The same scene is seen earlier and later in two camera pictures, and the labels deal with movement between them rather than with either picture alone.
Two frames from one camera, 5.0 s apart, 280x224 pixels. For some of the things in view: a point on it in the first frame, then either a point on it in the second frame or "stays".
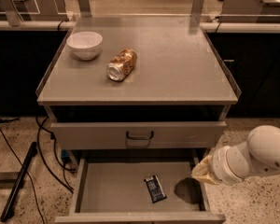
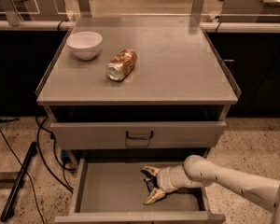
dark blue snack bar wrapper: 155,189 stays
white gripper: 218,165 → 165,180
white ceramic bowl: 85,45 stays
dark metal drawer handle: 140,138 stays
